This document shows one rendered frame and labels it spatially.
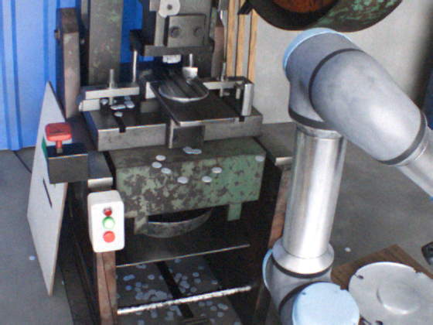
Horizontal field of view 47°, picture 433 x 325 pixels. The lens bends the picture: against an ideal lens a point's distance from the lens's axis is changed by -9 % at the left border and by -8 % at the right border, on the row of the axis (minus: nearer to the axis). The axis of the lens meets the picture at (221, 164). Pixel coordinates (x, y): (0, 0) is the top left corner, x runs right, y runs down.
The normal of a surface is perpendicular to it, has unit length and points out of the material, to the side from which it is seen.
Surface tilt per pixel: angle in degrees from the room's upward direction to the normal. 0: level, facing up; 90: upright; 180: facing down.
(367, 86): 51
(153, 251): 0
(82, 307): 0
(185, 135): 90
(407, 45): 90
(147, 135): 90
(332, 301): 7
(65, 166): 90
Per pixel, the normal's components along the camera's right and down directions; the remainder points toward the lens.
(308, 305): 0.12, -0.80
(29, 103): 0.37, 0.49
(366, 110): -0.29, 0.21
